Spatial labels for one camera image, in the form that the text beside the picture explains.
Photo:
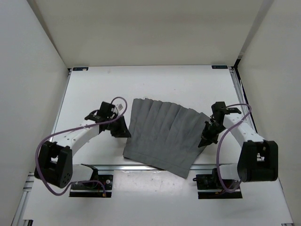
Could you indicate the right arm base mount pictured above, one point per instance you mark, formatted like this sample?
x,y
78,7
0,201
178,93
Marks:
x,y
209,187

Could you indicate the blue corner label left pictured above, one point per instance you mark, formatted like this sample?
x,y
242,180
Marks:
x,y
80,68

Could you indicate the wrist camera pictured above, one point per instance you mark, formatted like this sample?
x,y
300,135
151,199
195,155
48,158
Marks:
x,y
109,110
219,110

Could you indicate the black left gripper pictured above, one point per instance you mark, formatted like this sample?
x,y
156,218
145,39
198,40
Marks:
x,y
122,131

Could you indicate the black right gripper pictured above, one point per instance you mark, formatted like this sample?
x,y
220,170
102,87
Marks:
x,y
206,138

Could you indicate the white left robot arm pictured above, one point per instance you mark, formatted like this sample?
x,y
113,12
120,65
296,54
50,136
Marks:
x,y
54,160

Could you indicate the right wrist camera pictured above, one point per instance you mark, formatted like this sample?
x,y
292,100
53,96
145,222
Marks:
x,y
219,110

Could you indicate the aluminium left side rail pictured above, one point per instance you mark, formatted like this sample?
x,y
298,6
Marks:
x,y
60,102

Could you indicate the aluminium table edge rail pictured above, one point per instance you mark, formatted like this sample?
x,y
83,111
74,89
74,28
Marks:
x,y
141,167

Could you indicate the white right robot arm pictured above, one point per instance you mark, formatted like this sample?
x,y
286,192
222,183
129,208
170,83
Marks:
x,y
258,160

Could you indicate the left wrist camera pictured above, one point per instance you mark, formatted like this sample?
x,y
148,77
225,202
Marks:
x,y
109,110

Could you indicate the grey pleated skirt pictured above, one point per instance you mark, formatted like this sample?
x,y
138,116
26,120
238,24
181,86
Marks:
x,y
164,135

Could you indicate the blue corner label right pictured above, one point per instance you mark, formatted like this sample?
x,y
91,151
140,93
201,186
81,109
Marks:
x,y
219,67

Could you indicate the blue corner label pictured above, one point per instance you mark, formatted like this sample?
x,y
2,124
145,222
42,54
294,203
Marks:
x,y
219,67
80,68

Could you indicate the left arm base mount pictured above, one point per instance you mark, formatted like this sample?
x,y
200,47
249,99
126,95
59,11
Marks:
x,y
89,182

